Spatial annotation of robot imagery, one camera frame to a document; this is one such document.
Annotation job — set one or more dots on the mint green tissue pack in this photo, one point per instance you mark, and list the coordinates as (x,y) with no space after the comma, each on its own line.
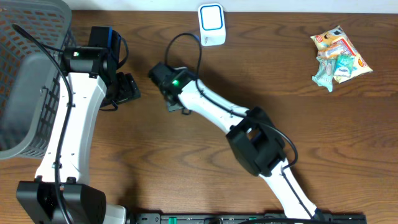
(324,76)

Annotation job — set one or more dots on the grey plastic mesh basket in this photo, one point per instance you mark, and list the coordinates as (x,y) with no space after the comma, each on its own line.
(30,83)

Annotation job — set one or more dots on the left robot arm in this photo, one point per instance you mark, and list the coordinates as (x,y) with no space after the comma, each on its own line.
(92,81)

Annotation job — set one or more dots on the small orange snack packet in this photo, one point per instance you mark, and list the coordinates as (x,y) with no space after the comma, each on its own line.
(338,47)

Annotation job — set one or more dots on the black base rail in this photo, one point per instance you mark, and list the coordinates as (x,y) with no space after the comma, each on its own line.
(158,218)

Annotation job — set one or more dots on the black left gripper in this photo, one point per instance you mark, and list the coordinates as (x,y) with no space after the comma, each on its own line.
(127,88)

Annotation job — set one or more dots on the white barcode scanner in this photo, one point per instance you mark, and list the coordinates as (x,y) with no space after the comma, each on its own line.
(212,24)

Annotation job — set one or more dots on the white teal Kleenex tissue pack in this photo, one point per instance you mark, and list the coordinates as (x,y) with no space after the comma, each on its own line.
(344,65)

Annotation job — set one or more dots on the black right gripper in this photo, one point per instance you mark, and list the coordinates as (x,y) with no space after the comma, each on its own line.
(172,106)

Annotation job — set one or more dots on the yellow orange snack bag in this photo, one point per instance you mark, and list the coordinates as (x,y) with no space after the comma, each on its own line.
(325,39)

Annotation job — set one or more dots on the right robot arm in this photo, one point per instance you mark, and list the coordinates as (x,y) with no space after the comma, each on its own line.
(255,142)

